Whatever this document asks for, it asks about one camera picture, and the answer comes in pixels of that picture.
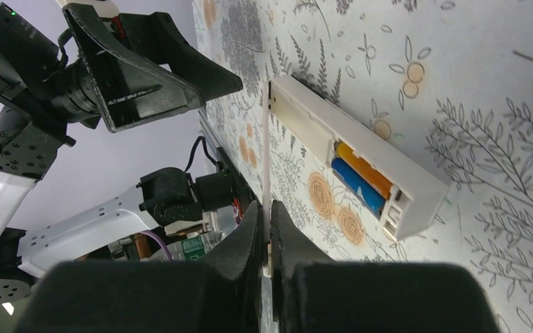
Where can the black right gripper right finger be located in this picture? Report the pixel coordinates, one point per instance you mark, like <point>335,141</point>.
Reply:
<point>314,293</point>

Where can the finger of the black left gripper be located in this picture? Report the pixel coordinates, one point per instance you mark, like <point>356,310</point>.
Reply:
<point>157,38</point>
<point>134,65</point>

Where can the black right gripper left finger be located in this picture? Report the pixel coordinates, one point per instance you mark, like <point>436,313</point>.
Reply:
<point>220,292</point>

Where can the white remote battery cover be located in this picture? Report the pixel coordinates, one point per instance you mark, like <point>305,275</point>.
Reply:
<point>266,195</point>

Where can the blue battery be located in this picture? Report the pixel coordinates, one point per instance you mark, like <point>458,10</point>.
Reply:
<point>373,201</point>

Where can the orange battery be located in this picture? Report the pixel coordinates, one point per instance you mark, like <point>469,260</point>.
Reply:
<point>378,181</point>

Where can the white remote control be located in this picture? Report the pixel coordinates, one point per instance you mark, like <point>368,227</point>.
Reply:
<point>415,195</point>

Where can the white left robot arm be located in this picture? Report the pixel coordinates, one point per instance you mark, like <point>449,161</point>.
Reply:
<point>44,87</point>

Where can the floral patterned table mat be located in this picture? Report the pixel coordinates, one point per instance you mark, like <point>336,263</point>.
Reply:
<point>447,83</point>

